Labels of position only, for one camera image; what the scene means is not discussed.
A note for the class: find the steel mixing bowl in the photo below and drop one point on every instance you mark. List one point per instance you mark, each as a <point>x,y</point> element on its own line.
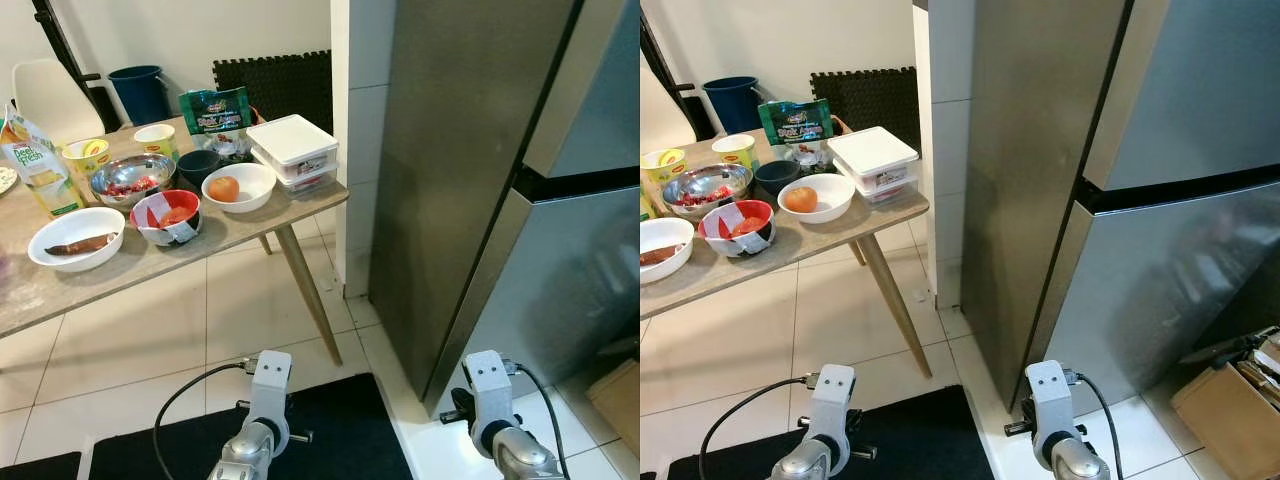
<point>715,178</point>
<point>140,168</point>

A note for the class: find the blue plastic bucket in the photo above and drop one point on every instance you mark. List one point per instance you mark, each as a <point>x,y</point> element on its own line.
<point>730,105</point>
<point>140,95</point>

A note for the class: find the brown cardboard box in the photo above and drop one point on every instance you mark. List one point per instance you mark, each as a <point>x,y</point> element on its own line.
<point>615,400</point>
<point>1220,420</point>

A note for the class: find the black floor mat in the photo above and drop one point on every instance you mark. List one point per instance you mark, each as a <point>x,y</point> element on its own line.
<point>40,470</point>
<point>920,440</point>
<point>340,430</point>

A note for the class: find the yellow lidded noodle cup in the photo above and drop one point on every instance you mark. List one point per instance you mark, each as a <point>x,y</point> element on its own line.
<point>85,155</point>
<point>665,165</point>

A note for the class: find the grey fridge door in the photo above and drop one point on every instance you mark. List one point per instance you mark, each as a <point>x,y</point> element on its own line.
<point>1150,290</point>
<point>560,270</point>

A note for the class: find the wooden table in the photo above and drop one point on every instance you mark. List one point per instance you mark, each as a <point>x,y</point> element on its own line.
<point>30,290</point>
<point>830,235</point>

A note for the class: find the white lidded plastic container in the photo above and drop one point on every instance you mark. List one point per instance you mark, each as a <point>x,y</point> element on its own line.
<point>290,138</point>
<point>870,150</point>

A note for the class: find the black foam puzzle mat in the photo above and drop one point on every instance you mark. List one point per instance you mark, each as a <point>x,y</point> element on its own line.
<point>880,100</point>
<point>290,85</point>

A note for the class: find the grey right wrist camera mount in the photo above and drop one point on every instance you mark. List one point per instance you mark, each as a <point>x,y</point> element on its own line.
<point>487,385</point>
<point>1048,395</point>

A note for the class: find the red patterned bowl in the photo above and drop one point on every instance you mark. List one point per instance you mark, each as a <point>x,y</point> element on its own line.
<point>712,242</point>
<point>145,230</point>

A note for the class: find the orange fruit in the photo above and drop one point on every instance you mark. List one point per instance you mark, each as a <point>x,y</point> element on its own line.
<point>800,200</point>
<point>224,189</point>

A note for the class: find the white plastic chair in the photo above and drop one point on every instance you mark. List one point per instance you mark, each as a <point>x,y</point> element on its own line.
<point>665,110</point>
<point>50,100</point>

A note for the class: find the yellow white juice carton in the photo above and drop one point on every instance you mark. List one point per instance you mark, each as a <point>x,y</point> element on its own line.
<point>645,208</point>
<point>40,165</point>

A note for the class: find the black metal stand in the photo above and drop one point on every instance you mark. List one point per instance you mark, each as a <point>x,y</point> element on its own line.
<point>700,120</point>
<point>103,105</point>

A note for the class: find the red berries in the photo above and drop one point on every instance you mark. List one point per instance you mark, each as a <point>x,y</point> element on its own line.
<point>705,197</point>
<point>130,187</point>

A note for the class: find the dark bowl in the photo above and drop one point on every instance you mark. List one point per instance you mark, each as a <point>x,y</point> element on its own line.
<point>775,175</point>
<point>197,165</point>

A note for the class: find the brown sausage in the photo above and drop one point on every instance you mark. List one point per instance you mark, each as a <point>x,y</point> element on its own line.
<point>660,255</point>
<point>80,244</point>

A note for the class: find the green stock powder bag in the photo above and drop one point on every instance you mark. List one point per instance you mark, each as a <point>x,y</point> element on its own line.
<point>215,110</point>
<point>795,120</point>

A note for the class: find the grey steel fridge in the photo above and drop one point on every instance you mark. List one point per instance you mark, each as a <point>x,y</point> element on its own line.
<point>450,150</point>
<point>1030,150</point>

